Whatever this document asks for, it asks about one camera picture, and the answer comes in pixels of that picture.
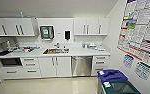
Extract stainless steel dishwasher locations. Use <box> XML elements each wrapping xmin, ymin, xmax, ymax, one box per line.
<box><xmin>71</xmin><ymin>55</ymin><xmax>94</xmax><ymax>78</ymax></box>

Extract white drawer stack beside dishwasher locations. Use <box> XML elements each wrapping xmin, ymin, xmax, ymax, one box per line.
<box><xmin>92</xmin><ymin>54</ymin><xmax>111</xmax><ymax>77</ymax></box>

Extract chrome sink faucet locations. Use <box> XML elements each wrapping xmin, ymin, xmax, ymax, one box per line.
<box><xmin>53</xmin><ymin>42</ymin><xmax>61</xmax><ymax>51</ymax></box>

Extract steel kitchen sink basin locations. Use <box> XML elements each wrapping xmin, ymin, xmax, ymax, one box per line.
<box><xmin>42</xmin><ymin>48</ymin><xmax>71</xmax><ymax>56</ymax></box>

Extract white two-door sink cabinet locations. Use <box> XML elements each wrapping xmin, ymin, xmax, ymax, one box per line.
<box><xmin>38</xmin><ymin>56</ymin><xmax>73</xmax><ymax>79</ymax></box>

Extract steel paper towel dispenser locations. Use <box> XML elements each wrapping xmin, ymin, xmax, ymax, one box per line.
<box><xmin>39</xmin><ymin>25</ymin><xmax>55</xmax><ymax>41</ymax></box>

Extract grey bin with blue lid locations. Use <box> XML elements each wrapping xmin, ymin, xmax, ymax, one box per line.
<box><xmin>97</xmin><ymin>68</ymin><xmax>129</xmax><ymax>94</ymax></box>

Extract white drawer stack beside microwave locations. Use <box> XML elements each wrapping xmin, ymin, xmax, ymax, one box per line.
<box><xmin>20</xmin><ymin>57</ymin><xmax>41</xmax><ymax>79</ymax></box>

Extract blue bottle atop cabinet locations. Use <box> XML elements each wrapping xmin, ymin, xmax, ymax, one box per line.
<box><xmin>20</xmin><ymin>11</ymin><xmax>26</xmax><ymax>19</ymax></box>

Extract wide white upper cabinet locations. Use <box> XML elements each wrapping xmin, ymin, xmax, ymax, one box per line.
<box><xmin>0</xmin><ymin>17</ymin><xmax>39</xmax><ymax>38</ymax></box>

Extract black built-in microwave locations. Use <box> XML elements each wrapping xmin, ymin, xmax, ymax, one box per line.
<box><xmin>0</xmin><ymin>57</ymin><xmax>24</xmax><ymax>68</ymax></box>

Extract black coffee machine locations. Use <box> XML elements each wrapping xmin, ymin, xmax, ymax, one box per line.
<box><xmin>0</xmin><ymin>39</ymin><xmax>12</xmax><ymax>52</ymax></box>

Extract black wall soap dispenser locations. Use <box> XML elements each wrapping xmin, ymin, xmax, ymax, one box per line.
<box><xmin>64</xmin><ymin>30</ymin><xmax>72</xmax><ymax>41</ymax></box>

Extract large colourful wall poster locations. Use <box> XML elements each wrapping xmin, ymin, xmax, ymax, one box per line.
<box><xmin>116</xmin><ymin>0</ymin><xmax>150</xmax><ymax>63</ymax></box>

